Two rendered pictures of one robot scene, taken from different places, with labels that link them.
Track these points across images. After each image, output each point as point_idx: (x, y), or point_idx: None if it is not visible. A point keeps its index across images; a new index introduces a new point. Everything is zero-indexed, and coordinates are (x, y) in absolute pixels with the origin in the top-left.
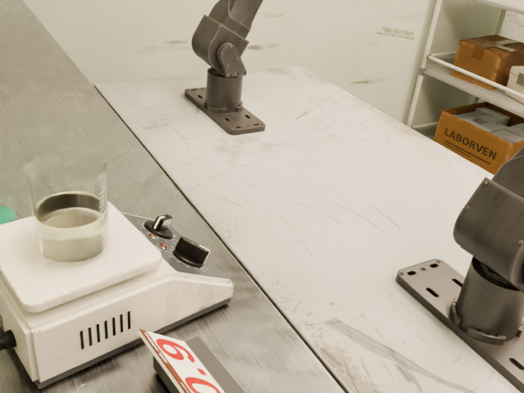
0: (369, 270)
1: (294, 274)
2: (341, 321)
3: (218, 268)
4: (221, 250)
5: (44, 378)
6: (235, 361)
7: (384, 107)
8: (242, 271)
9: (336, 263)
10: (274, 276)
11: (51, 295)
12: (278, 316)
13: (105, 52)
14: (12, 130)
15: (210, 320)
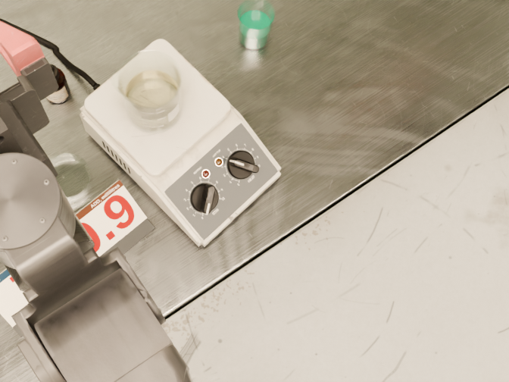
0: (279, 381)
1: (257, 303)
2: (197, 349)
3: (250, 231)
4: (279, 230)
5: (86, 131)
6: (135, 260)
7: None
8: (250, 254)
9: (283, 346)
10: (249, 284)
11: (95, 113)
12: (194, 292)
13: None
14: None
15: (178, 234)
